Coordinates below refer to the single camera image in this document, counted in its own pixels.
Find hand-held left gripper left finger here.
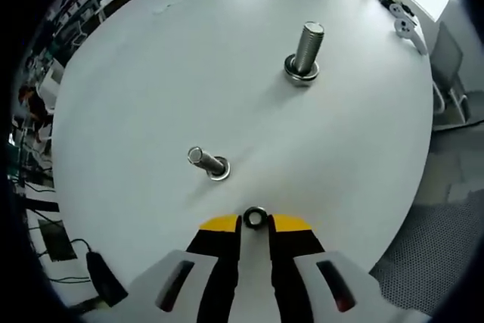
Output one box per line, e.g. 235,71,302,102
81,213,243,323

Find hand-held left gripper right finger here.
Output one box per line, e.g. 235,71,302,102
267,213,432,323

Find metal nut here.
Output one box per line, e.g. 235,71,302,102
242,206,268,230

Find steel washer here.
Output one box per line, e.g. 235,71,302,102
284,53,321,88
206,155,231,182

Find steel threaded stud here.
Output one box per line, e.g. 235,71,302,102
284,20,325,88
186,145,231,182

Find black power adapter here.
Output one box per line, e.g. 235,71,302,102
85,250,129,307

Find grey mesh office chair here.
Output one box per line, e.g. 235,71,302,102
368,190,484,303

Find dark floor box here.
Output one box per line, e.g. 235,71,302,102
37,219,76,262

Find black adapter cable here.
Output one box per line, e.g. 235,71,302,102
70,238,94,254

